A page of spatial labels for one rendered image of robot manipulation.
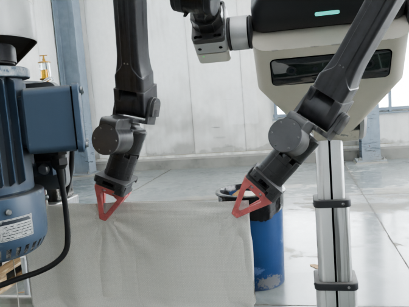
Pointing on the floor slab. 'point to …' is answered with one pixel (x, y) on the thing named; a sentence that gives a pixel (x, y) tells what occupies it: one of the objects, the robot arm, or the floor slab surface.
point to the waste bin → (263, 238)
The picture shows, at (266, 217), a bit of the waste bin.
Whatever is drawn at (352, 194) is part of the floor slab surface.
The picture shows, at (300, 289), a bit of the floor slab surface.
